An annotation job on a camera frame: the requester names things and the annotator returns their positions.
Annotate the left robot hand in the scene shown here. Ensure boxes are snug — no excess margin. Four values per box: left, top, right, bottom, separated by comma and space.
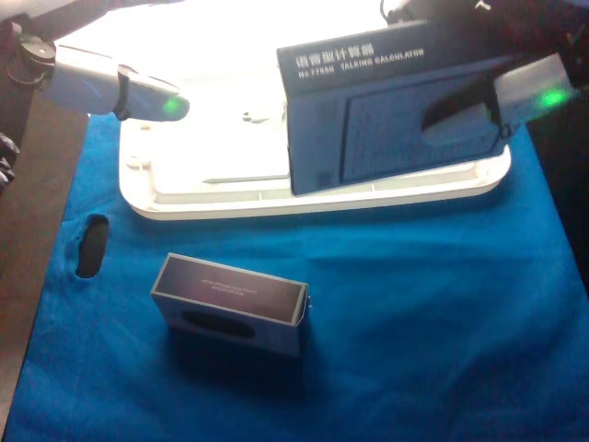
40, 43, 191, 125

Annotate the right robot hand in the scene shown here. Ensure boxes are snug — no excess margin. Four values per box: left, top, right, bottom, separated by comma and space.
421, 52, 575, 147

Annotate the dark patterned fabric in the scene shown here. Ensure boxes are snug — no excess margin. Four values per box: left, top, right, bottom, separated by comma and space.
0, 132, 21, 186

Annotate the small pink-topped box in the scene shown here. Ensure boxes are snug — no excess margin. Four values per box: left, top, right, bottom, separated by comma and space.
150, 251, 311, 358

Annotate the blue cloth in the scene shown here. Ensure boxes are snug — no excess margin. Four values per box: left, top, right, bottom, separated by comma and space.
0, 110, 589, 442

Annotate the dark blue calculator box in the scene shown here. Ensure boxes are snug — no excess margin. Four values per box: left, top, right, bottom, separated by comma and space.
275, 20, 528, 197

